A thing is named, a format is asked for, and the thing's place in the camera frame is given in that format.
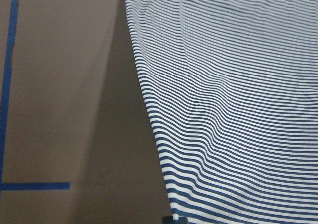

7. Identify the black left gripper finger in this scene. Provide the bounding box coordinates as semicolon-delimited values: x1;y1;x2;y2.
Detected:
162;216;189;224

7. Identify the navy white striped polo shirt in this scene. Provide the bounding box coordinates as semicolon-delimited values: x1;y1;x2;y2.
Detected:
125;0;318;224

